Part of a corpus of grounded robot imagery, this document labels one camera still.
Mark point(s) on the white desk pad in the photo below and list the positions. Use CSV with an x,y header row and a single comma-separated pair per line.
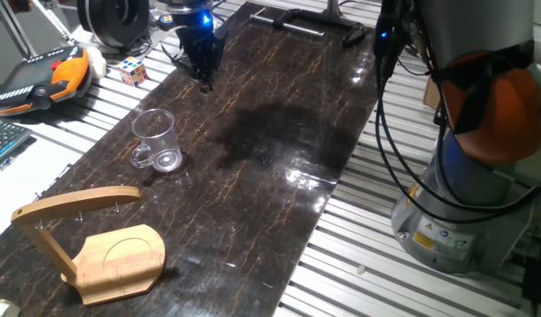
x,y
28,185

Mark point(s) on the orange and black teach pendant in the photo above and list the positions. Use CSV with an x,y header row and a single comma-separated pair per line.
x,y
41,75

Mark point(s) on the small round blue disc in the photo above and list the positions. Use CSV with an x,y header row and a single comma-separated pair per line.
x,y
166,19

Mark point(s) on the aluminium frame pole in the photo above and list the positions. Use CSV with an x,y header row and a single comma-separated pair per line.
x,y
333,6

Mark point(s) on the colourful puzzle cube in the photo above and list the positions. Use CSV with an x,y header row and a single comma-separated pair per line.
x,y
132,71

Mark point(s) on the grey tripod pole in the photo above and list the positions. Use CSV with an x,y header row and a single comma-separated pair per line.
x,y
15,31

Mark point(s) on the small white scrap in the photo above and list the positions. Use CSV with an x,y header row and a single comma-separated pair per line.
x,y
361,269

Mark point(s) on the black filament spool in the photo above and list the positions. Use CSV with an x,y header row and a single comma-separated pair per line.
x,y
98,22

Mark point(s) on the white rounded object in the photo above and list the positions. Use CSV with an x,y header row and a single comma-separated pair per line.
x,y
98,61

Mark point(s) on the white and gold packet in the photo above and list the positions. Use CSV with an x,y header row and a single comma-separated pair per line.
x,y
2,308

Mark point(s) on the brown cardboard sheet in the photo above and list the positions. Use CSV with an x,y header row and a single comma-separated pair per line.
x,y
431,94

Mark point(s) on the dark marble pattern mat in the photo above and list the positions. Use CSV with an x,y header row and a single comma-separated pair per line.
x,y
275,198

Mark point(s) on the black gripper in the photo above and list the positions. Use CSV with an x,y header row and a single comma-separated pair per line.
x,y
195,28

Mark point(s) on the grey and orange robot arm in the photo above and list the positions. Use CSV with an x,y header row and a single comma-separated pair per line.
x,y
473,26

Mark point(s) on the wooden cup rack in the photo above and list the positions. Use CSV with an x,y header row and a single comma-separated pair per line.
x,y
120,264

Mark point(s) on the black computer keyboard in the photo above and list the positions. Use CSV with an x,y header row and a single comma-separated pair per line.
x,y
4,141

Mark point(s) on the black clamp with metal bar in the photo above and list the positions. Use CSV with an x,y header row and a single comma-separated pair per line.
x,y
297,18

